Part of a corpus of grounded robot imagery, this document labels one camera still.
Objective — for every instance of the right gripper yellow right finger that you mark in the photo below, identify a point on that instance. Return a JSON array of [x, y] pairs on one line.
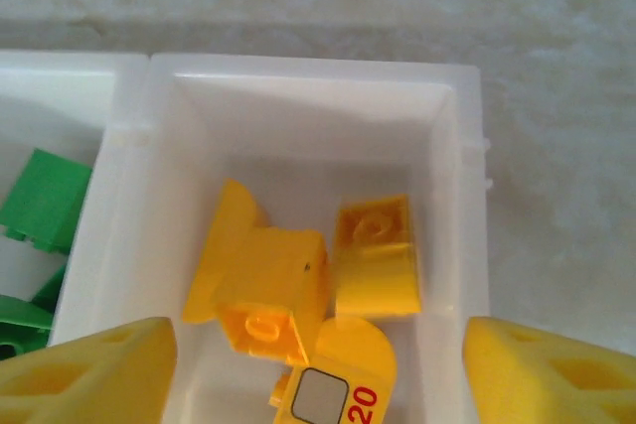
[[546, 384]]

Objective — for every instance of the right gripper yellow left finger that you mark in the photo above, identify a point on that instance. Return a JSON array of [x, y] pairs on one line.
[[74, 379]]

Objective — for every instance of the green lego brick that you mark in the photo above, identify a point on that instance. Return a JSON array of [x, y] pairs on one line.
[[22, 320], [47, 200]]

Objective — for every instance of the yellow printed lego piece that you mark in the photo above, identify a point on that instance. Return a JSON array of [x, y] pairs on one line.
[[358, 349]]

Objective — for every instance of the yellow lego slope piece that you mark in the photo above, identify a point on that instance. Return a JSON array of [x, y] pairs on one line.
[[377, 270]]

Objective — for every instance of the yellow lego brick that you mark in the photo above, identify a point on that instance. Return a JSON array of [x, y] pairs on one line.
[[263, 270]]

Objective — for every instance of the white plastic bin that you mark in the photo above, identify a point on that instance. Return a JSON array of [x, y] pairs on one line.
[[49, 86], [298, 111]]

